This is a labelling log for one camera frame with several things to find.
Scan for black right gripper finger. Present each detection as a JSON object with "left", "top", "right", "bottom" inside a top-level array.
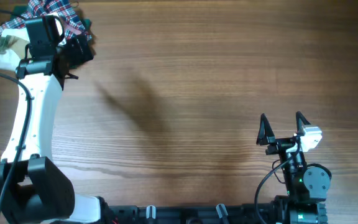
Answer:
[
  {"left": 295, "top": 111, "right": 311, "bottom": 134},
  {"left": 256, "top": 113, "right": 275, "bottom": 146}
]

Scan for dark green folded cloth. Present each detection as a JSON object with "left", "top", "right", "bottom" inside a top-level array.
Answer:
[{"left": 13, "top": 5, "right": 91, "bottom": 29}]

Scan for plaid flannel shirt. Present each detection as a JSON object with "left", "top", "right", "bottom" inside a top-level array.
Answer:
[{"left": 0, "top": 0, "right": 92, "bottom": 41}]

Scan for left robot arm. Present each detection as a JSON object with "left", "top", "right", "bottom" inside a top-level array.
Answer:
[{"left": 0, "top": 15, "right": 104, "bottom": 223}]

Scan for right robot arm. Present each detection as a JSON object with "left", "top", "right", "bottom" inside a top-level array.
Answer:
[{"left": 254, "top": 111, "right": 333, "bottom": 223}]

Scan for white baby shirt tan sleeves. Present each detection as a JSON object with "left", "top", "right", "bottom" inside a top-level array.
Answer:
[{"left": 0, "top": 17, "right": 30, "bottom": 72}]

